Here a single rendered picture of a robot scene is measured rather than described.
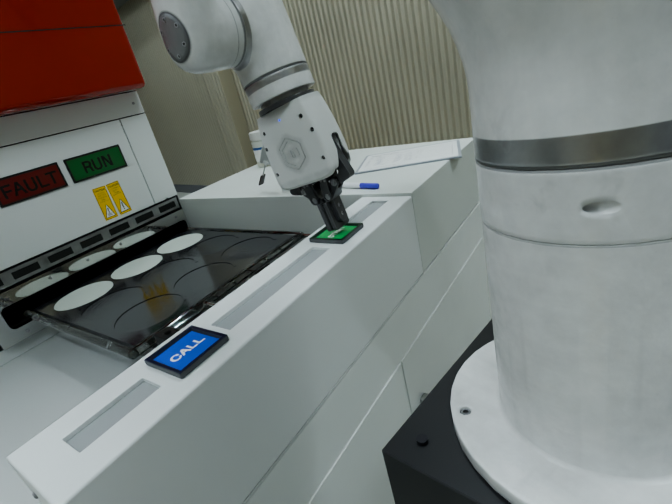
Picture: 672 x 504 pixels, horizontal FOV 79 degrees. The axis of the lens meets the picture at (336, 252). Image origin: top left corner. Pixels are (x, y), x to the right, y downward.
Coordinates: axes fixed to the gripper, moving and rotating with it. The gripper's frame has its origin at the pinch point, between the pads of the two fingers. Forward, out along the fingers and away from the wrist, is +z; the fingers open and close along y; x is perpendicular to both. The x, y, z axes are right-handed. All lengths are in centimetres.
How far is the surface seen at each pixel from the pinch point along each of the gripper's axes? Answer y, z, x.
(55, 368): -47, 8, -27
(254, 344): 3.5, 4.8, -22.2
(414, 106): -101, 0, 252
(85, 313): -40.1, 1.0, -20.6
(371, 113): -141, -8, 258
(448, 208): 2.1, 11.9, 29.4
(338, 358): 1.4, 15.0, -11.6
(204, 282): -25.3, 4.1, -7.5
